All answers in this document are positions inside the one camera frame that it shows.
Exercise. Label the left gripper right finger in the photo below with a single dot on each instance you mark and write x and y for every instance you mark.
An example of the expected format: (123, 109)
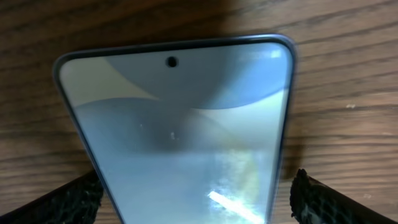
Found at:
(313, 202)

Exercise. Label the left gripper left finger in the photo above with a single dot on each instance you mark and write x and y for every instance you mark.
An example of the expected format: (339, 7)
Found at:
(76, 202)

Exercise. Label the blue Samsung Galaxy smartphone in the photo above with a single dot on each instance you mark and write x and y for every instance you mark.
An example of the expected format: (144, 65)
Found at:
(184, 132)

